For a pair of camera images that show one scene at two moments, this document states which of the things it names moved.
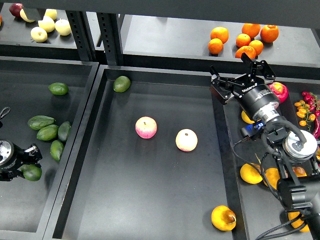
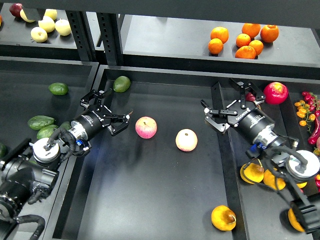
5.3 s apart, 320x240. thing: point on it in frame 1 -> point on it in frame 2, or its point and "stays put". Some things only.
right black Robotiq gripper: [259, 99] -> [258, 124]
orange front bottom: [248, 49] stays put
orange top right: [269, 33] stays put
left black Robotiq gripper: [11, 156] -> [88, 124]
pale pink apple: [186, 140] stays put
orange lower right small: [257, 45] stays put
